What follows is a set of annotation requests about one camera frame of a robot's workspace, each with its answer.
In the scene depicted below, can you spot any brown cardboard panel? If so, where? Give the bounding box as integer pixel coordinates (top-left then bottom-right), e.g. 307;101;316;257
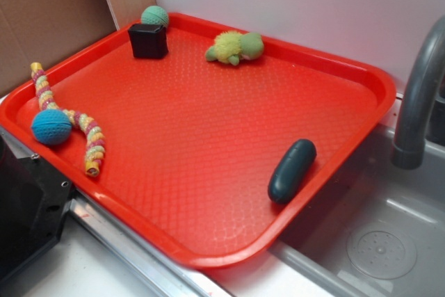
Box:
1;0;156;96

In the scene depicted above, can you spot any blue textured ball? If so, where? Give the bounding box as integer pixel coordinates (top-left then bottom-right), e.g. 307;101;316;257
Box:
31;109;72;145

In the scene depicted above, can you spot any grey toy faucet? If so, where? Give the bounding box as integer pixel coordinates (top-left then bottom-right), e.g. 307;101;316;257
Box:
391;17;444;170

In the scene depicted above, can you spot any dark green plastic cucumber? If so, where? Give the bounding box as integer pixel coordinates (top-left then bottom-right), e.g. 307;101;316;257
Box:
268;138;317;204

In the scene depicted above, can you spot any multicolour spiral rope toy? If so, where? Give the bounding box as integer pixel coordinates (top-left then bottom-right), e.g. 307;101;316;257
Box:
30;63;105;177

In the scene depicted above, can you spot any grey plastic sink basin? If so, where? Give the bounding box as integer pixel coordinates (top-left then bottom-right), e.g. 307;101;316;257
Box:
270;126;444;296

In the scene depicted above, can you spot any black cube block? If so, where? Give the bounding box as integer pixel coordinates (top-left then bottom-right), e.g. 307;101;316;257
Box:
127;24;168;59

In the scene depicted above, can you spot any green textured ball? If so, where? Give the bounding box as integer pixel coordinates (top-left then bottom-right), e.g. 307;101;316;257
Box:
140;6;170;28

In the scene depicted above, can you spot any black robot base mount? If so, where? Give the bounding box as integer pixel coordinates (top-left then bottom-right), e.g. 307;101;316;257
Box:
1;136;74;284

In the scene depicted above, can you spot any red plastic tray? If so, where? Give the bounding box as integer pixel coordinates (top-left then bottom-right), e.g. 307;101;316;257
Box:
1;13;396;269

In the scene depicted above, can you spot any green yellow plush turtle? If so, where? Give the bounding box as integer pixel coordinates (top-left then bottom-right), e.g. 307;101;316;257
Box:
204;31;264;66

